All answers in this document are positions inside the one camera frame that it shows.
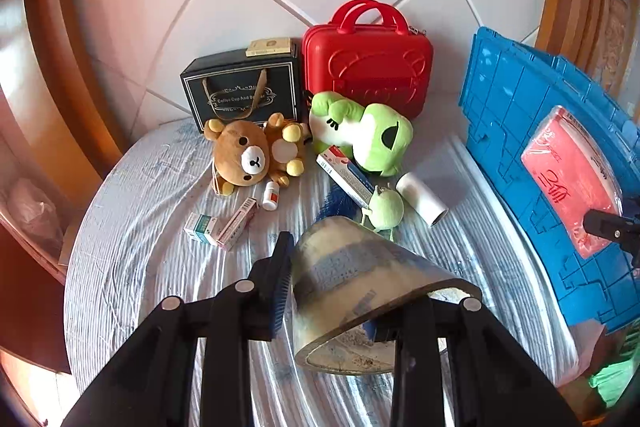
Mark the red white toothpaste box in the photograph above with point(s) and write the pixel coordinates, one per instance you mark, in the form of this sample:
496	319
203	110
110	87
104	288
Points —
345	174

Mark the white medicine bottle red cap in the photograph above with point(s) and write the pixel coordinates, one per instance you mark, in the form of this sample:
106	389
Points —
271	197

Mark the pink white medicine box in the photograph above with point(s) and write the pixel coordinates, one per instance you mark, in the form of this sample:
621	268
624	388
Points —
237	224

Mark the black gift bag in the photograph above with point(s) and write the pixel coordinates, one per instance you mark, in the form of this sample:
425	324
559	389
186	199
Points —
285	82

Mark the small gold box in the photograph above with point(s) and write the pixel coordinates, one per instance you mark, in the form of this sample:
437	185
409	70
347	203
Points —
267	47

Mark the rolled patterned mat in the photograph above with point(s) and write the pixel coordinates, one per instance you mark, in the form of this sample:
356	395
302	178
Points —
612	37

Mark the pink tissue pack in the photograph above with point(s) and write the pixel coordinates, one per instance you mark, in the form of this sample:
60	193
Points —
565	167

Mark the flat cardboard piece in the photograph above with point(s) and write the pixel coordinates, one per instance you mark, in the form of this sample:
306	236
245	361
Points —
66	244

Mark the small green frog plush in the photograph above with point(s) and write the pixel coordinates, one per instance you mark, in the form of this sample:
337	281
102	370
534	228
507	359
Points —
387	209

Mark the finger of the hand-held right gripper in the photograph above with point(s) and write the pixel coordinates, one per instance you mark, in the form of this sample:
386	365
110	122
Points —
612	227

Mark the dark wooden nightstand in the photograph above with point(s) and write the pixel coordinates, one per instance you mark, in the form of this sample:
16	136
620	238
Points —
30	307

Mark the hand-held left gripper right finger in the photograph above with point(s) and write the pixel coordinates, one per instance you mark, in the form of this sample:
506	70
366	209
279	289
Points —
415	322

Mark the green white medicine box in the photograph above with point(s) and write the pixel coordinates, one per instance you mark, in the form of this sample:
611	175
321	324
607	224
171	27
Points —
200	227

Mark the green plastic bag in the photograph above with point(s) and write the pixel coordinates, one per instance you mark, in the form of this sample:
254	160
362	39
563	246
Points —
615	377

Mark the wooden headboard frame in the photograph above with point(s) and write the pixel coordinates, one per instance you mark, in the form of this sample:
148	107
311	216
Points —
60	57

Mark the white paper roll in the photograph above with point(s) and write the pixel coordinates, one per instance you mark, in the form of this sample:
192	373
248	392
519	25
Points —
422	199

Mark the red small suitcase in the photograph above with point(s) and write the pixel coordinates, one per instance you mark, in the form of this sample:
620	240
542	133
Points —
365	67

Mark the striped white bed sheet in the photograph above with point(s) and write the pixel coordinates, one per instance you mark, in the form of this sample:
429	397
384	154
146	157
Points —
150	217

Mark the clear plastic bag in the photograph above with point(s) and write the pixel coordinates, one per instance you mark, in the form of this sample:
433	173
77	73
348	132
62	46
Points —
35	212

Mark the large green frog plush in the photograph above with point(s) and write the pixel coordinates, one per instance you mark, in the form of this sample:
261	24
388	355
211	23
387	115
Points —
380	147

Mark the blue plastic container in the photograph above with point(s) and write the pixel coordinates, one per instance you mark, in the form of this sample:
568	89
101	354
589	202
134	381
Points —
505	107

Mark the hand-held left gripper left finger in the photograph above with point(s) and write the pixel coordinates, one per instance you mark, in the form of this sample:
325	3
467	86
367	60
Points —
280	287

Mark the brown bear plush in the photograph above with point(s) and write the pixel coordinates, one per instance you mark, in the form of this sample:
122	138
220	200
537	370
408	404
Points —
240	152

